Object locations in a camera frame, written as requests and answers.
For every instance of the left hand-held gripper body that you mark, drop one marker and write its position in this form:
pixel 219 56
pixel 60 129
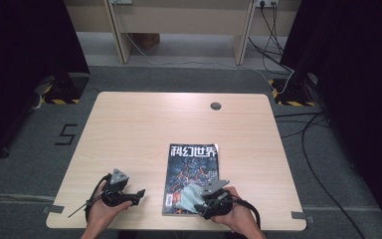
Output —
pixel 117 195

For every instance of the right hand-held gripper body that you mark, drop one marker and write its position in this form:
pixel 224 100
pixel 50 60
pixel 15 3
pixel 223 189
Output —
pixel 219 202

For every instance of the light blue wiping cloth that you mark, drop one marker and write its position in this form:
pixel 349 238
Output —
pixel 190 199

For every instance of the dark illustrated magazine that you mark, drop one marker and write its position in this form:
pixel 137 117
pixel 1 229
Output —
pixel 189 169

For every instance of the person's left hand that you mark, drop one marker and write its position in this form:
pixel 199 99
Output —
pixel 101 215

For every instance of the person's right hand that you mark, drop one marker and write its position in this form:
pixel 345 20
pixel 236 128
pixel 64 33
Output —
pixel 240 217

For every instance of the stand base with hazard tape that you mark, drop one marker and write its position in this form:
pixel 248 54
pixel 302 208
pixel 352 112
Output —
pixel 291 94
pixel 66 89

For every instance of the brown cardboard box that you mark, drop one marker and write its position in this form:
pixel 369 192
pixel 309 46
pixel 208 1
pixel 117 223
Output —
pixel 146 40

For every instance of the black curtain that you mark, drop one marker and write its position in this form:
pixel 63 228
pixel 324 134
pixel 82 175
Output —
pixel 361 83
pixel 20 59

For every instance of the beige wooden desk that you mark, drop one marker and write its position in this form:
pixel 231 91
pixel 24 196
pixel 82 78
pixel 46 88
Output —
pixel 179 16

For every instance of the white power strip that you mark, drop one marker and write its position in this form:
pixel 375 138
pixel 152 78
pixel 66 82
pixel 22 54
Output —
pixel 122 1

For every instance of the white wall socket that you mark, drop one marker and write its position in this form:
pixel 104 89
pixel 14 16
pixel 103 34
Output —
pixel 267 2

